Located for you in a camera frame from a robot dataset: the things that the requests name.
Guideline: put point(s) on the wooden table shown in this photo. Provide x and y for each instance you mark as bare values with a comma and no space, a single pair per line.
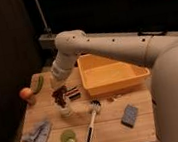
107,126

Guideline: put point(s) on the blue sponge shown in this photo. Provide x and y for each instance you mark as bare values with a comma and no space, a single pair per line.
129,116

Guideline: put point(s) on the white dish brush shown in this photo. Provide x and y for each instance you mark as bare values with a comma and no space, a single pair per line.
95,106

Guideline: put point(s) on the dark grape bunch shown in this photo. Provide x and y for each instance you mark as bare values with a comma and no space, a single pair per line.
58,96

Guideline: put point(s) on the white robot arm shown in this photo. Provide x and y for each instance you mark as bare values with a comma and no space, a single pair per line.
160,53

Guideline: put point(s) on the white paper cup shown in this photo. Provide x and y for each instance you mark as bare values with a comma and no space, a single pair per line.
65,110

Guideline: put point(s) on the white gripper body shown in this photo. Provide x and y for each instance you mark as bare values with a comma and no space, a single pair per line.
58,77

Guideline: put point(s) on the blue folded cloth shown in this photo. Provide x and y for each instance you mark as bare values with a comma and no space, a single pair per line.
39,133

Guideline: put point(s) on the grey metal shelf beam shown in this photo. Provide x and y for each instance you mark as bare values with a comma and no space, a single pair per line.
47,41

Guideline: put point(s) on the green plastic cup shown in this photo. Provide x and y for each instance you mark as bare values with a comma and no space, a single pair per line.
68,136

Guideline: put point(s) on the green banana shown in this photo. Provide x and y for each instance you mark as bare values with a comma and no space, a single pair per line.
39,84

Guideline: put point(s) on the red apple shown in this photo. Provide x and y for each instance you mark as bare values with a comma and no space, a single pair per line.
26,94

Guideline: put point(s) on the yellow plastic bin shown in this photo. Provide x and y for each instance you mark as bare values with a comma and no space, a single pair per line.
102,75

